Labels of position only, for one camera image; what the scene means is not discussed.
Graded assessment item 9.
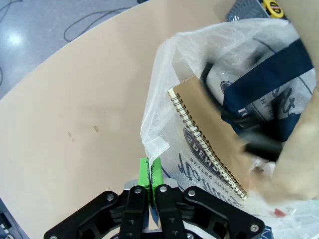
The thin black floor cable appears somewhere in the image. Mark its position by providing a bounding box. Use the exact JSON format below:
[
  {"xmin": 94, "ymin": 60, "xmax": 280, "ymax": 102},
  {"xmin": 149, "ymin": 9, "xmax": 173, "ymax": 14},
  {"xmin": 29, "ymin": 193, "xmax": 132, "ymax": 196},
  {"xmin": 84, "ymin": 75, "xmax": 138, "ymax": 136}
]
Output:
[{"xmin": 0, "ymin": 0, "xmax": 22, "ymax": 13}]

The navy blue bag strap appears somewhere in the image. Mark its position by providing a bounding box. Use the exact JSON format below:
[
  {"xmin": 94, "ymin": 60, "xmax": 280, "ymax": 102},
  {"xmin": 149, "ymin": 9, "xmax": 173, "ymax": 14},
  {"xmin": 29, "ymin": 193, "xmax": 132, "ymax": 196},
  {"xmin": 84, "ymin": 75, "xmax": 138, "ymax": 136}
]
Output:
[{"xmin": 220, "ymin": 37, "xmax": 315, "ymax": 142}]

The black equipment beside table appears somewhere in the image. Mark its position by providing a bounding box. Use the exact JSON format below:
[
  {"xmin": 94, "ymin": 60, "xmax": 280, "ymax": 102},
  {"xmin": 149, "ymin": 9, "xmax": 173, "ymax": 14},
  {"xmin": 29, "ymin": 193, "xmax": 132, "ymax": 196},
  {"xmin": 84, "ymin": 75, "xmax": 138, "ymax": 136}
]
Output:
[{"xmin": 0, "ymin": 196, "xmax": 28, "ymax": 239}]

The person's hand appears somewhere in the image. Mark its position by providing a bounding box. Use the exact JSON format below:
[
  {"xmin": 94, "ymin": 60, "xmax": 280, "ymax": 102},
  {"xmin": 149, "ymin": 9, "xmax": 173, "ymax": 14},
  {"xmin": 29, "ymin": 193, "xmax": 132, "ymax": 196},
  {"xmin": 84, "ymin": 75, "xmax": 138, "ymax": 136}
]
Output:
[{"xmin": 249, "ymin": 117, "xmax": 319, "ymax": 203}]

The translucent printed plastic shopping bag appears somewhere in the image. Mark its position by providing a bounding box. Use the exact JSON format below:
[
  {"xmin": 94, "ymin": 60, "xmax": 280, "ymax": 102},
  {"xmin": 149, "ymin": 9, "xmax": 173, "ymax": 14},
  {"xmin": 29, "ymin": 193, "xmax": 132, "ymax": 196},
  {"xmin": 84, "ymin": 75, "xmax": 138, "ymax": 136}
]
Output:
[{"xmin": 139, "ymin": 17, "xmax": 319, "ymax": 239}]

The brown spiral notebook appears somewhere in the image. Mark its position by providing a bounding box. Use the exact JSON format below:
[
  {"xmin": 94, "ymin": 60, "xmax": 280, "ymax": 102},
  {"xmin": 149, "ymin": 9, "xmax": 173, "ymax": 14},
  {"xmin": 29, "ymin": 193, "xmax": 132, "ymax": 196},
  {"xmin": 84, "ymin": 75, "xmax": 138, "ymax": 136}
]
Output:
[{"xmin": 167, "ymin": 76, "xmax": 252, "ymax": 202}]

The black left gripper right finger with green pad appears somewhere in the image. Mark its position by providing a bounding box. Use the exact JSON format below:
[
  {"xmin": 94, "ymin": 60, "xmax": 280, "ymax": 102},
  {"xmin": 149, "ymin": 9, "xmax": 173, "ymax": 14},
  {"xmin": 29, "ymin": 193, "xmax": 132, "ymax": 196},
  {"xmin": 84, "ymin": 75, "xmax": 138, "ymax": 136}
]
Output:
[{"xmin": 149, "ymin": 157, "xmax": 266, "ymax": 239}]

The yellow tape measure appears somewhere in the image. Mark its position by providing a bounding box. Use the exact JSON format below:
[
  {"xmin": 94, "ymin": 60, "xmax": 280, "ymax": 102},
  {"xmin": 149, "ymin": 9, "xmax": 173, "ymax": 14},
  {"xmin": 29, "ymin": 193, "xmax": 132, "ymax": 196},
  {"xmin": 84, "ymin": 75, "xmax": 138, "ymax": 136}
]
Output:
[{"xmin": 261, "ymin": 0, "xmax": 285, "ymax": 18}]

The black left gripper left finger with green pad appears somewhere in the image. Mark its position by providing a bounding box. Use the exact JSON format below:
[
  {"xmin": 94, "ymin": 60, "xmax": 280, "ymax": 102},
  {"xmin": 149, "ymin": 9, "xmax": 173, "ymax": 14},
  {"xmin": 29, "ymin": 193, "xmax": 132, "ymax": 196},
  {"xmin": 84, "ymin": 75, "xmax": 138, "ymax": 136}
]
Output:
[{"xmin": 43, "ymin": 157, "xmax": 152, "ymax": 239}]

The black oblong item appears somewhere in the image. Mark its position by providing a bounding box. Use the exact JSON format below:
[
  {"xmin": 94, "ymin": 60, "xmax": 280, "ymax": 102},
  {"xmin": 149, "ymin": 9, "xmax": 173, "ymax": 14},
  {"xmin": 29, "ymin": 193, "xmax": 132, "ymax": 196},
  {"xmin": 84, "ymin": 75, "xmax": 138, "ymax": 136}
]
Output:
[{"xmin": 243, "ymin": 133, "xmax": 284, "ymax": 162}]

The white paper slip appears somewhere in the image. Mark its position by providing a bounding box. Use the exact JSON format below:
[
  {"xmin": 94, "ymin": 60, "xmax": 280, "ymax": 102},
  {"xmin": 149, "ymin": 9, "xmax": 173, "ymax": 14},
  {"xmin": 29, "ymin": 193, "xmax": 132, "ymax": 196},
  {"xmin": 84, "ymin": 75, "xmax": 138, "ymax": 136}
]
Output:
[{"xmin": 273, "ymin": 205, "xmax": 298, "ymax": 218}]

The dark grey ribbed item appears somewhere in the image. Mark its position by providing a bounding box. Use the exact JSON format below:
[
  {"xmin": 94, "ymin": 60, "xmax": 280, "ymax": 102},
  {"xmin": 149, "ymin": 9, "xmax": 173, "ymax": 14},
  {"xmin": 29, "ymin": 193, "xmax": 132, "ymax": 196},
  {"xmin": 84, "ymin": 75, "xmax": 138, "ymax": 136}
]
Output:
[{"xmin": 225, "ymin": 0, "xmax": 271, "ymax": 23}]

